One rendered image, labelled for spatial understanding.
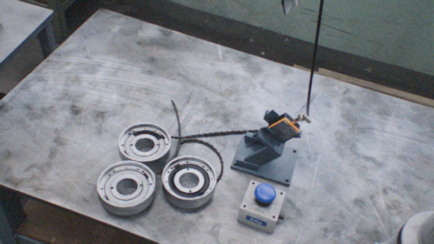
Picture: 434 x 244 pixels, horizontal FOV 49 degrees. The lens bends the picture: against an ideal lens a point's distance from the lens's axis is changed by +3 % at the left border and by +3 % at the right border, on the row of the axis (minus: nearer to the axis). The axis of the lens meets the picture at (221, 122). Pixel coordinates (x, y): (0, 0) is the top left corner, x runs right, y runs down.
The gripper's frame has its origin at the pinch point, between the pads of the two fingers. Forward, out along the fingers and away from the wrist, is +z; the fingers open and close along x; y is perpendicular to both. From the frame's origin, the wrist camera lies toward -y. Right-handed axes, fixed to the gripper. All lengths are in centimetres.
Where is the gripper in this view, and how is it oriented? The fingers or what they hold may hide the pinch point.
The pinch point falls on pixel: (247, 6)
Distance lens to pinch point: 87.0
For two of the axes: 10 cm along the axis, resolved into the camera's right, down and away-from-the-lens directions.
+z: -2.9, 7.0, 6.5
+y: 1.8, 7.1, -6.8
